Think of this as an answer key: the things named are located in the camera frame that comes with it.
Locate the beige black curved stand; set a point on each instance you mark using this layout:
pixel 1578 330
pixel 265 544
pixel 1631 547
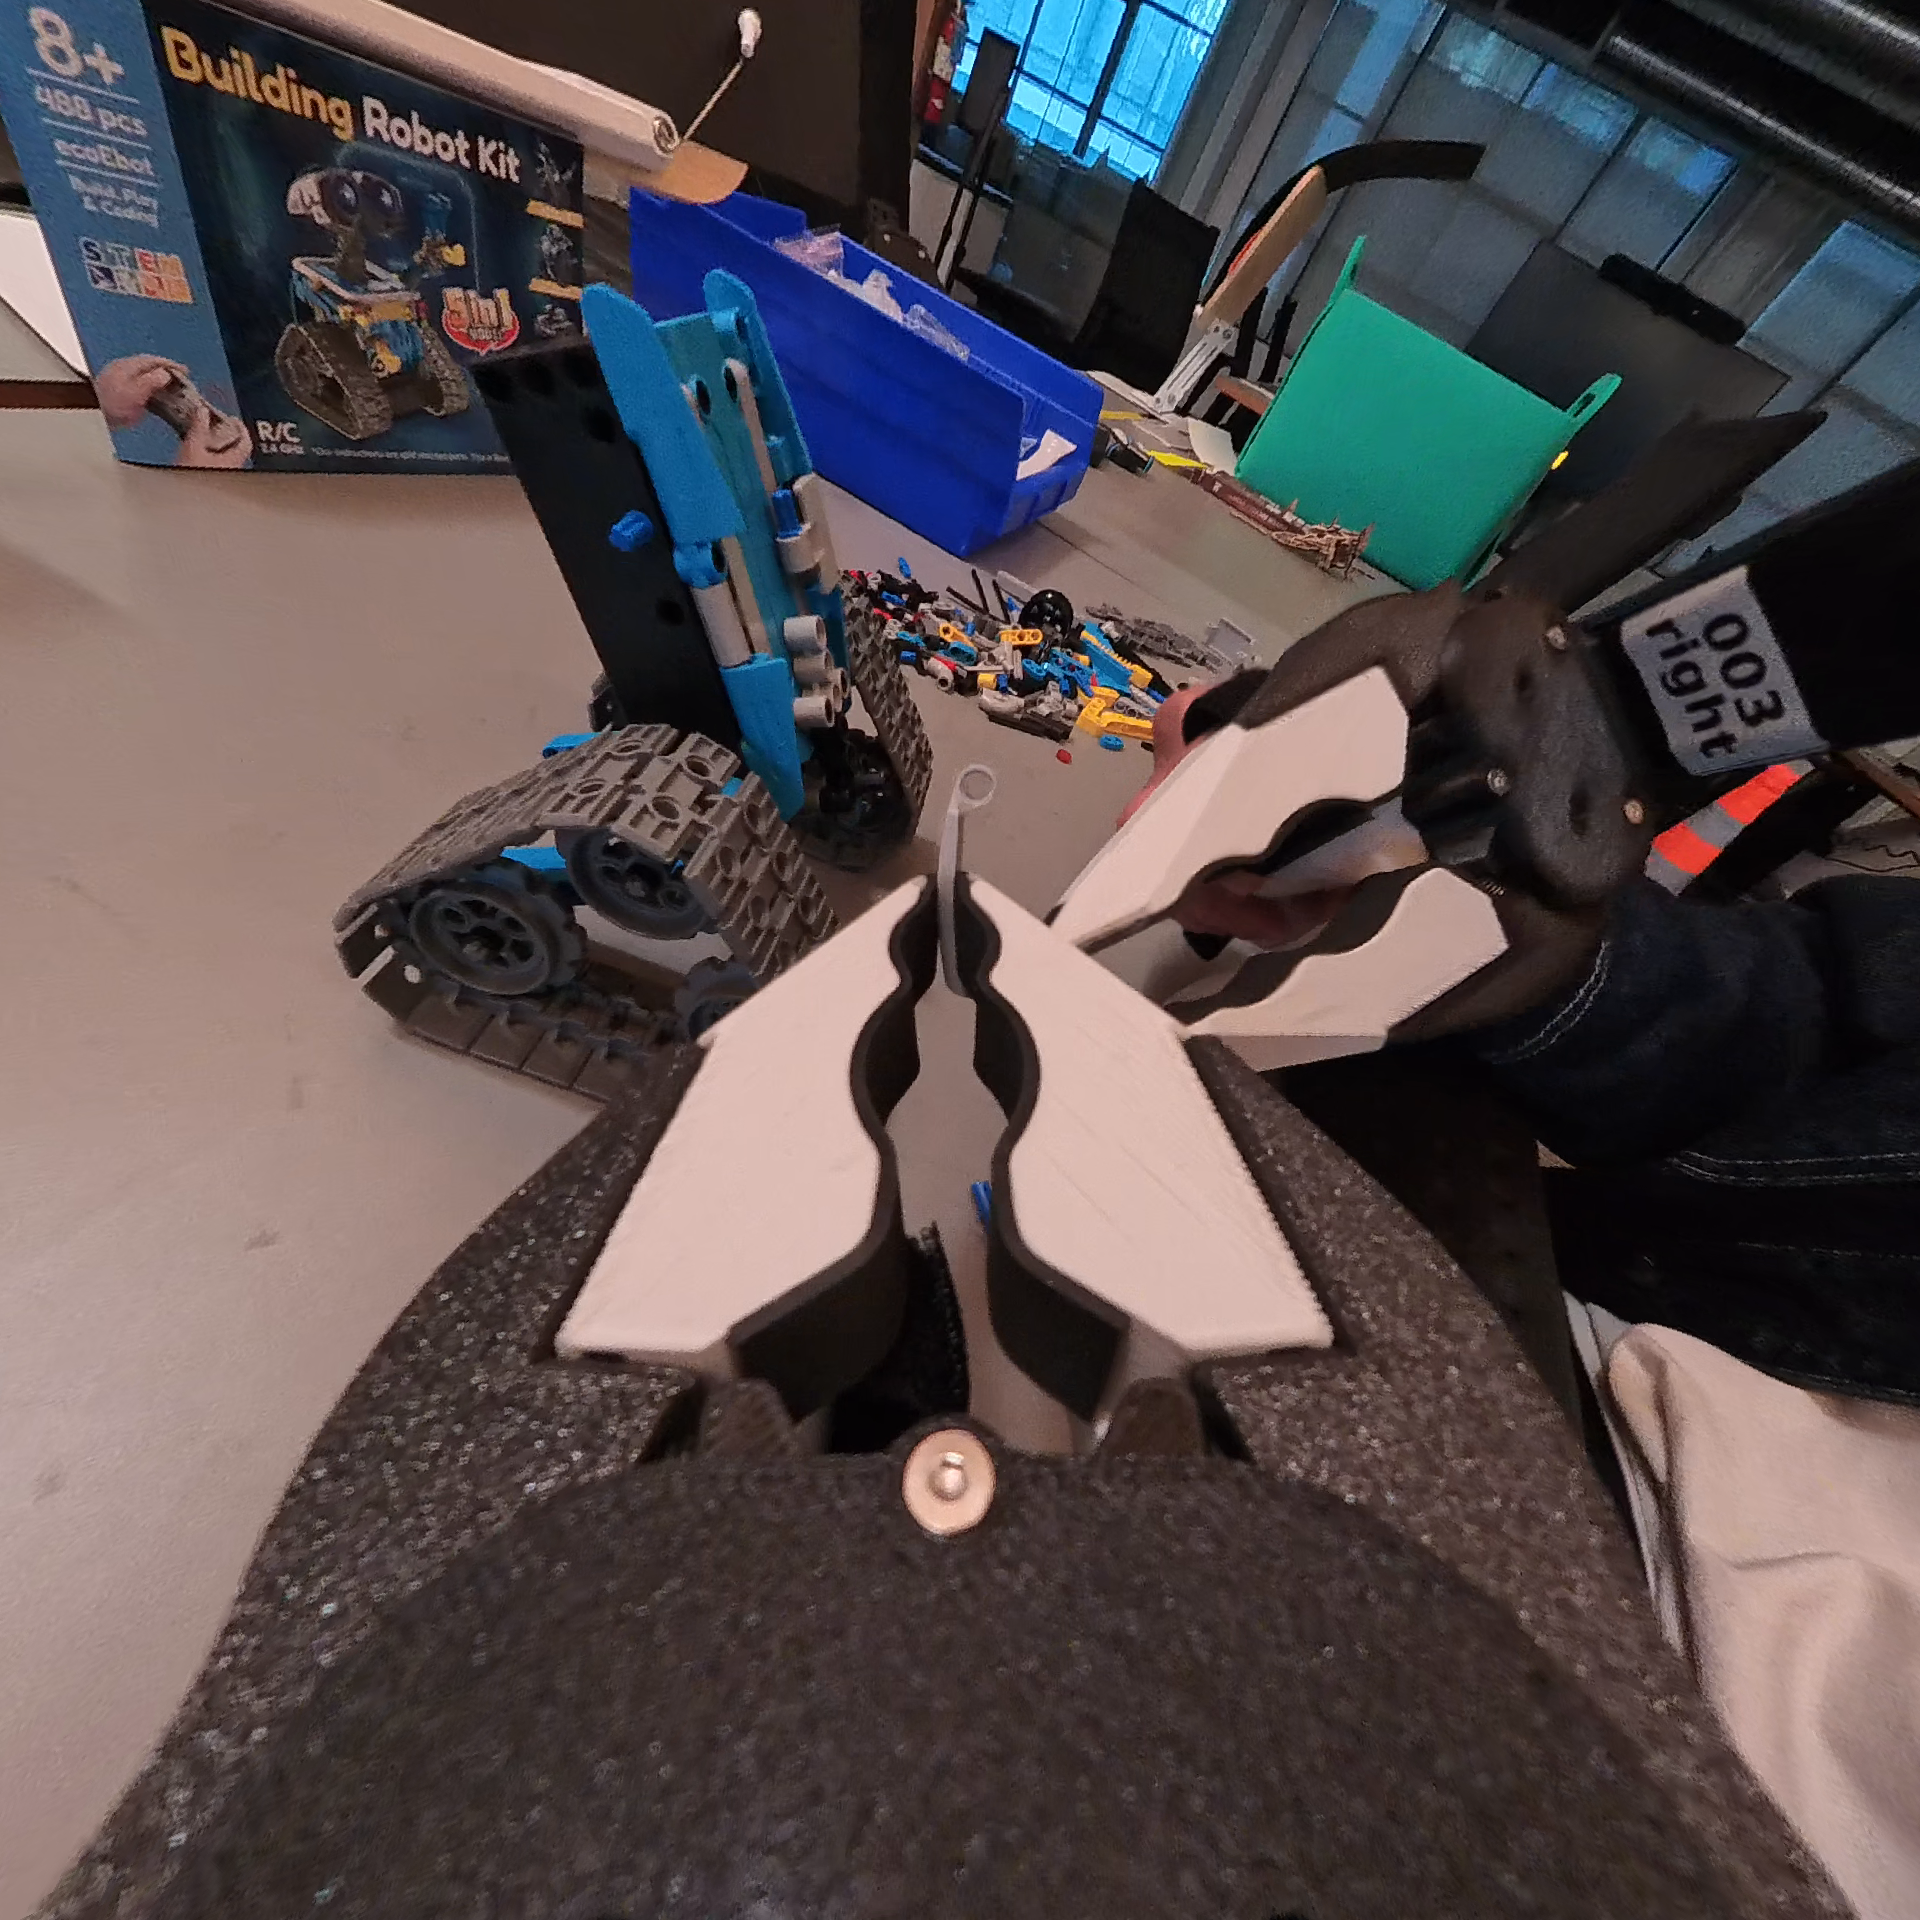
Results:
pixel 1273 225

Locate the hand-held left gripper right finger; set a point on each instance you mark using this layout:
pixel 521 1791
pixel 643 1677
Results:
pixel 1171 1200

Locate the blue grey tracked toy robot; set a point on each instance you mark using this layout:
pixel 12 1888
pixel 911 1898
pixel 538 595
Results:
pixel 705 450

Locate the black leaning board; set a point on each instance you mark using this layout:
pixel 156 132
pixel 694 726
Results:
pixel 1680 493

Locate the small robot kit box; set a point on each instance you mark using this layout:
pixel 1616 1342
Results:
pixel 227 225

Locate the brown cardboard sheet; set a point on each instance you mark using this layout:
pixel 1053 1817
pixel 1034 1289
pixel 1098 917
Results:
pixel 697 174

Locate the orange traffic cone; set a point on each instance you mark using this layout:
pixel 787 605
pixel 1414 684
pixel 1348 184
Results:
pixel 1725 822

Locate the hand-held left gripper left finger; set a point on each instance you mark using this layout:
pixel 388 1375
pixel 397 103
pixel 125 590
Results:
pixel 719 1200

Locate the teal board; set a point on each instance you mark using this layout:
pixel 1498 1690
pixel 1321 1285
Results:
pixel 1396 435

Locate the clear bags of parts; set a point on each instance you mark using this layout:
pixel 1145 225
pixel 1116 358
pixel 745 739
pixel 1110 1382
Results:
pixel 862 285

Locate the person's right hand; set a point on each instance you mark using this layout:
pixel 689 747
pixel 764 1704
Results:
pixel 1245 910

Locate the pile of small brick parts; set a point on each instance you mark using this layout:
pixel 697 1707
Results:
pixel 1035 660

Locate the white tipped rod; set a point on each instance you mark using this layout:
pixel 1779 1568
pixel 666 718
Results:
pixel 745 28

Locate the white and yellow papers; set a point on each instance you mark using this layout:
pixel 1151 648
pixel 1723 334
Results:
pixel 1155 435

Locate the light grey desk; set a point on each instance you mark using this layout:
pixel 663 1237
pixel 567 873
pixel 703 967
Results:
pixel 227 1048

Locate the black monitor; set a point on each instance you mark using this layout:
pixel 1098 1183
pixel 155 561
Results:
pixel 1148 285

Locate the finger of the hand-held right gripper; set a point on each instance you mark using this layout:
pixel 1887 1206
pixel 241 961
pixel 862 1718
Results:
pixel 1261 781
pixel 1396 961

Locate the person's right forearm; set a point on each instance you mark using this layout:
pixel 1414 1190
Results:
pixel 1725 1018

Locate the grey connector with blue pin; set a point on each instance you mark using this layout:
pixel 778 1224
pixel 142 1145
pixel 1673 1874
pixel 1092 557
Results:
pixel 960 870

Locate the blue plastic bin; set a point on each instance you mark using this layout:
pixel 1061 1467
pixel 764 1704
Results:
pixel 839 375

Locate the white paper sheet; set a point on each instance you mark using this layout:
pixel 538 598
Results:
pixel 38 301

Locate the brown toy skeleton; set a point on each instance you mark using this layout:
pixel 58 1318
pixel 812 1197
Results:
pixel 1292 523

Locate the white bar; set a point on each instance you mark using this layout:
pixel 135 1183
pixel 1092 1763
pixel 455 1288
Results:
pixel 495 77

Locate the large dark screen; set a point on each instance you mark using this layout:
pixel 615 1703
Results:
pixel 1591 359

